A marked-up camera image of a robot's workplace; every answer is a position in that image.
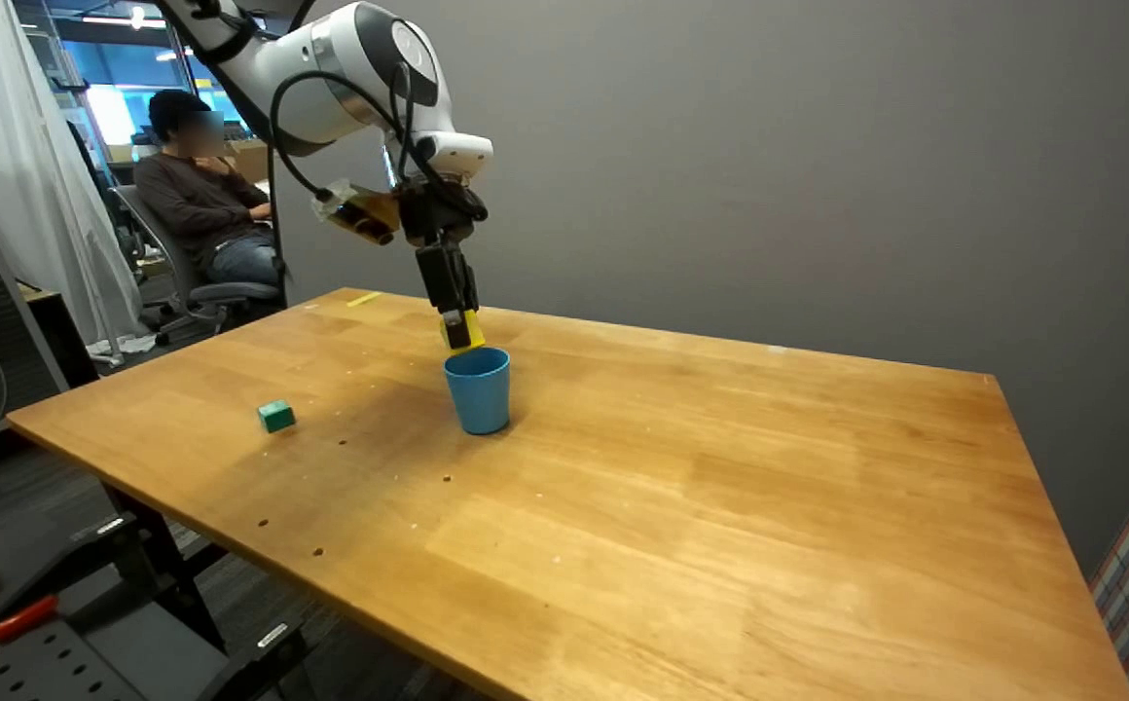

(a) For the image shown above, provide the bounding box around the orange handled black clamp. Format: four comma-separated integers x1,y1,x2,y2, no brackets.
0,588,67,650

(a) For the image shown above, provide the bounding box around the green block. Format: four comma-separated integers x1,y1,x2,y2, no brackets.
254,398,300,436

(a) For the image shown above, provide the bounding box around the grey office chair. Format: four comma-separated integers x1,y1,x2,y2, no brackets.
106,178,288,349

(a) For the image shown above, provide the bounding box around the white curtain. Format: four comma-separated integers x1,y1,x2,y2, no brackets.
0,0,157,364

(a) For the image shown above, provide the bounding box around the black table leg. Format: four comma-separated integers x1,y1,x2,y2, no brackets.
97,479,233,658

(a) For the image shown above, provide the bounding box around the blue plastic cup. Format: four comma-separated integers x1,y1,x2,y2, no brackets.
438,342,519,438

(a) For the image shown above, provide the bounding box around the black perforated board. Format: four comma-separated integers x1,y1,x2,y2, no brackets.
0,511,322,701

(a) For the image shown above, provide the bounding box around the seated person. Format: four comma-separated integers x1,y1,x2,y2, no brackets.
127,85,288,290

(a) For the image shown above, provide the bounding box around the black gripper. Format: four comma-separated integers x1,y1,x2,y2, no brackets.
394,174,493,349

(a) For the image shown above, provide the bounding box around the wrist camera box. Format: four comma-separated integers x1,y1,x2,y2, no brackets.
313,181,405,248

